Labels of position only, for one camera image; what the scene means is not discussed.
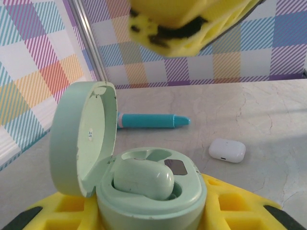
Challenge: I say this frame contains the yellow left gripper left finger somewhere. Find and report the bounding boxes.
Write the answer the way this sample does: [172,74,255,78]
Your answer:
[0,190,103,230]

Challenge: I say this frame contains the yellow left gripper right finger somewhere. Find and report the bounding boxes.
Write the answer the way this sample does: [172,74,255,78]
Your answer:
[198,172,307,230]

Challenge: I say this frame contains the white earbud charging case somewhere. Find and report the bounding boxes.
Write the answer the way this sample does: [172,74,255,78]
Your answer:
[208,138,247,164]

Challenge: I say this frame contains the mint green earbud charging case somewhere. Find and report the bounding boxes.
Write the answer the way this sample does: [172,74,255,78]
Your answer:
[49,81,208,230]

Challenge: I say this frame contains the teal marker pen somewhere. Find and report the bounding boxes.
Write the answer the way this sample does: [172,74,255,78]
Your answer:
[117,113,192,130]

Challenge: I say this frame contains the aluminium frame post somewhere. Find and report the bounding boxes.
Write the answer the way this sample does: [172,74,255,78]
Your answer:
[68,0,109,84]

